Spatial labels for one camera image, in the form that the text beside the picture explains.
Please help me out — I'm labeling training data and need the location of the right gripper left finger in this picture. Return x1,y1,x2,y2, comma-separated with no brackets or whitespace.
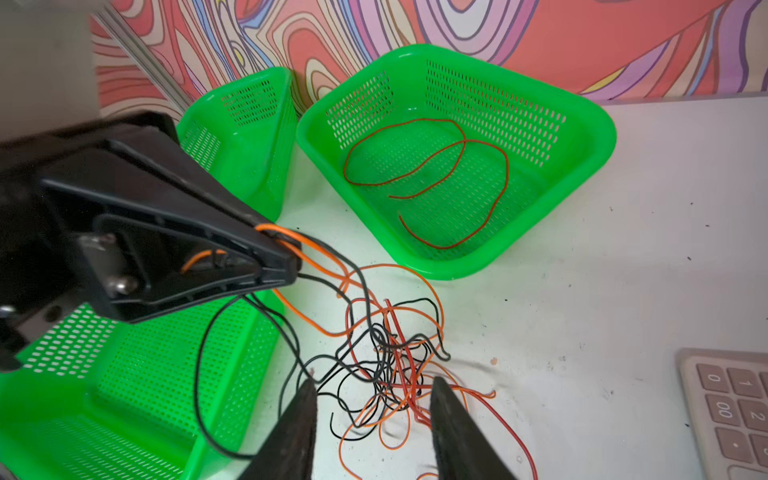
239,379,318,480

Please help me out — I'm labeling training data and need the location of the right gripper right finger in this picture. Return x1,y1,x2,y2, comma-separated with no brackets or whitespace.
430,377,515,480

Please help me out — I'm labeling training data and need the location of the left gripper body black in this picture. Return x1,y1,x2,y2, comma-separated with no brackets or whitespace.
1,110,178,372

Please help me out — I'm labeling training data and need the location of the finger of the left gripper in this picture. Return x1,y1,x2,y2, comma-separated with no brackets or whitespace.
38,124,300,323

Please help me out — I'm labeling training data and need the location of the green basket front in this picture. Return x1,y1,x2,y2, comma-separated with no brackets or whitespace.
1,299,279,479

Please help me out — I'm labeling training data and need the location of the green basket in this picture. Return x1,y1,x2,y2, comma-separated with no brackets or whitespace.
296,44,617,280
1,299,279,479
177,67,297,221

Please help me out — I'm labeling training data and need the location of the cable bundle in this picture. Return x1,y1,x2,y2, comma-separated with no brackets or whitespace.
193,223,539,480

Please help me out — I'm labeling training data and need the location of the red cable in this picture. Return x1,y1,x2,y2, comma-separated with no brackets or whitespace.
343,118,511,251

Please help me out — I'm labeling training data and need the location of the green basket back left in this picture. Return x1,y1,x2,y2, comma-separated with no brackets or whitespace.
177,67,297,221

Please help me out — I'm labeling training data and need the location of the pink white calculator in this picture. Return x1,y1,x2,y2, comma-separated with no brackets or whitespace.
676,348,767,479

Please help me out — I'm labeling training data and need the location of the green basket back right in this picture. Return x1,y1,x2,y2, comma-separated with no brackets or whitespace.
296,44,617,280

